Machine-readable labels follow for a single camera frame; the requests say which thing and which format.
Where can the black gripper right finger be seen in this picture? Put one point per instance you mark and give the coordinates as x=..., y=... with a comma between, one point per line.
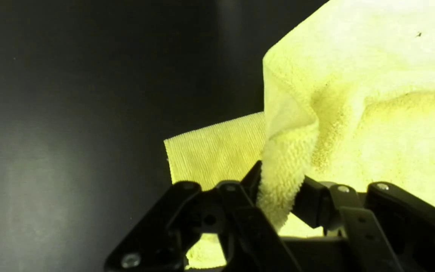
x=403, y=228

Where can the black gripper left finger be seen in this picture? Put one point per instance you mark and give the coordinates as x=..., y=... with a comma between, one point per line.
x=187, y=213

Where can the yellow cloth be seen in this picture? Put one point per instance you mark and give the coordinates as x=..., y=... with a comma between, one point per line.
x=378, y=101

